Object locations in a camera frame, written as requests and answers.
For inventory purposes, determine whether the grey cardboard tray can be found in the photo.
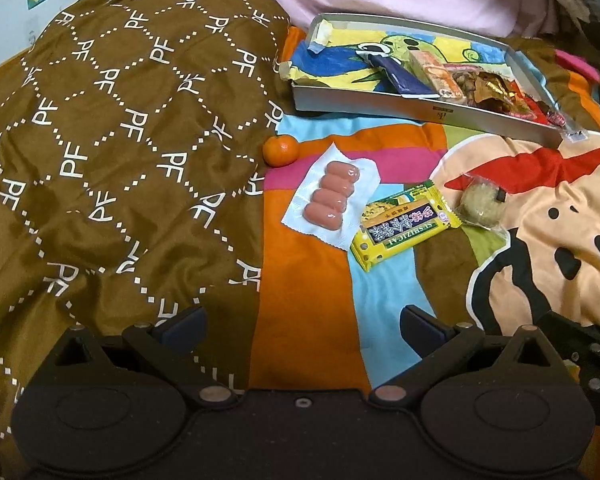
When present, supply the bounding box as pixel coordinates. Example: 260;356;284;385
279;12;593;147

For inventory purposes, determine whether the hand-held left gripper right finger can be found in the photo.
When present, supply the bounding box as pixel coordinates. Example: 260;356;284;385
368;304;557;408

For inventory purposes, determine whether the cartoon drawing paper sheet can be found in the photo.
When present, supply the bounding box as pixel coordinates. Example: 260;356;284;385
280;22;531;106

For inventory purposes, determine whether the clear brown snack packet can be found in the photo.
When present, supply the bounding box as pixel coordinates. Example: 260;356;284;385
445;62;496;108

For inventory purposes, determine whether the mandarin orange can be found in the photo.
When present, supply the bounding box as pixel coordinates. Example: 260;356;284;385
263;133;300;167

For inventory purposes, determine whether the red dried tofu packet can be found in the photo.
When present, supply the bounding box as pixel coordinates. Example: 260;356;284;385
475;72;568;128

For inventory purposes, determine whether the clear rice cake packet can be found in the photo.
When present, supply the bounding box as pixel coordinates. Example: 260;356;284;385
450;172;511;233

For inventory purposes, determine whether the yellow snack packet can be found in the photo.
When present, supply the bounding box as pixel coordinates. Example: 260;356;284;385
350;180;463;273

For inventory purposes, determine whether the clear sausage pack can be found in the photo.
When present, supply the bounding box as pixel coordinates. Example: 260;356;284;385
281;142;381;251

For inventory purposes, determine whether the orange rice cracker packet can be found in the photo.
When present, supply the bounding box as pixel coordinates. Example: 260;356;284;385
409;50;468;106

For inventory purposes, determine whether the colourful cartoon printed blanket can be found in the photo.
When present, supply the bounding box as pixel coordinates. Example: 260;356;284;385
252;25;600;397

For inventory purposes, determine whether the piece of masking tape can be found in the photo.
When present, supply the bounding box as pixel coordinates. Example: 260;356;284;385
307;22;333;54

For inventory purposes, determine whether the dark blue snack packet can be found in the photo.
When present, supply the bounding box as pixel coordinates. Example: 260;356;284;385
372;54;440;98

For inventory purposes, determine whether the brown patterned quilt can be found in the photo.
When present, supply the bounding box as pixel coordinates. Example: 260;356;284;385
0;0;293;480

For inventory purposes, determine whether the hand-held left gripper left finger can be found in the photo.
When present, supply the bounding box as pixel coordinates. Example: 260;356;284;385
45;305;239;409

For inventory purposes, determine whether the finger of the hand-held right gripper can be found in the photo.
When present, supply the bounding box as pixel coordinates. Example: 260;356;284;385
535;311;600;356

